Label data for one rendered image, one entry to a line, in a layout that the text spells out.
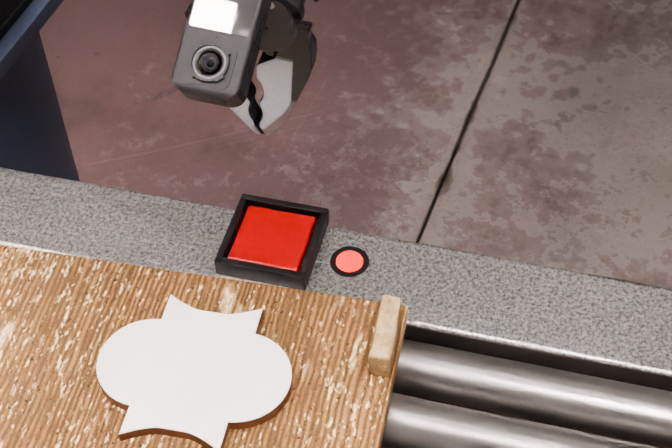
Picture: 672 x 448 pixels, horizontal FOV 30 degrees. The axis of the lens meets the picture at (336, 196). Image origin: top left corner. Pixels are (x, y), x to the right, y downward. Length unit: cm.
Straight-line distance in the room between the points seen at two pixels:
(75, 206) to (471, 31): 163
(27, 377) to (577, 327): 42
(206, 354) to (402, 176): 142
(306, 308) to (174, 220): 16
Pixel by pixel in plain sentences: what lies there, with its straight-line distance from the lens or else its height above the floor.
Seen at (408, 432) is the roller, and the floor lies 91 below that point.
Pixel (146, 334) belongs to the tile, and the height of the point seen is 95.
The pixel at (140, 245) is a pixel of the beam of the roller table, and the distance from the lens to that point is 106.
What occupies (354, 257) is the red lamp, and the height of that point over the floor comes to 92.
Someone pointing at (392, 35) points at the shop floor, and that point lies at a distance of 261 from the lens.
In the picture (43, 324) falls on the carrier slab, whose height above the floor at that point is 94.
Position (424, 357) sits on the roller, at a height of 92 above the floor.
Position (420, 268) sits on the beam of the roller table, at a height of 92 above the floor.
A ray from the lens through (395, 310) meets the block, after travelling 94.
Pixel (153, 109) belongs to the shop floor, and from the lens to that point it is 250.
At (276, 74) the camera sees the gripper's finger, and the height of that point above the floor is 112.
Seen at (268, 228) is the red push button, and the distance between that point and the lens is 104.
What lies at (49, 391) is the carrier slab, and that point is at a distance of 96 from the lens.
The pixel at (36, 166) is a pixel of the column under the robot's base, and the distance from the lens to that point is 155.
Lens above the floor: 172
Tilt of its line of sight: 48 degrees down
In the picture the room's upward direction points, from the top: 3 degrees counter-clockwise
